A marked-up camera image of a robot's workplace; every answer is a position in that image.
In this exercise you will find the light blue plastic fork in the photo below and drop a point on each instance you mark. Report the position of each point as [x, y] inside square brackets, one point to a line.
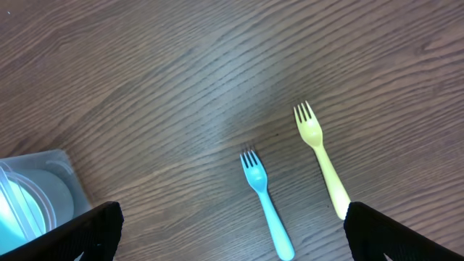
[257, 178]

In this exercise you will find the yellow plastic fork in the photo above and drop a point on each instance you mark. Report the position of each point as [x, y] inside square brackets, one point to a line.
[312, 134]

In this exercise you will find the teal bowl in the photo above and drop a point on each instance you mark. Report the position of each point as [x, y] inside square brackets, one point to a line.
[33, 202]

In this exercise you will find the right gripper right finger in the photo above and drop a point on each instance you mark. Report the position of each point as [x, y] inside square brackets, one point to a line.
[374, 236]

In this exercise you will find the clear plastic container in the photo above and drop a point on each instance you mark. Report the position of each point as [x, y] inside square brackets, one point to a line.
[57, 162]

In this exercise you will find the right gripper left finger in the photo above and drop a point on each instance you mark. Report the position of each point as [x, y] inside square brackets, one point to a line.
[92, 236]

